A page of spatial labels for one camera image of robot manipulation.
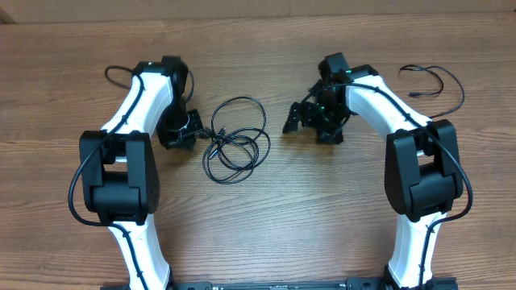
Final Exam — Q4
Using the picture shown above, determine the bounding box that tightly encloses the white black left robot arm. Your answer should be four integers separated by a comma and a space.
68, 56, 203, 289

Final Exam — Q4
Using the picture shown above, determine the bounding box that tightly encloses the black separated thin cable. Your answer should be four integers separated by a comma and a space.
397, 64, 466, 120

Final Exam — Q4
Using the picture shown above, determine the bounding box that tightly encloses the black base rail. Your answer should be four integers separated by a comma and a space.
100, 278, 459, 290

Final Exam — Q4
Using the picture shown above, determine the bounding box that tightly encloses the black USB cable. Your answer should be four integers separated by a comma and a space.
199, 95, 272, 185

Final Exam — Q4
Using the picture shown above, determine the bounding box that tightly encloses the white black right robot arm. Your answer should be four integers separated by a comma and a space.
282, 52, 472, 289

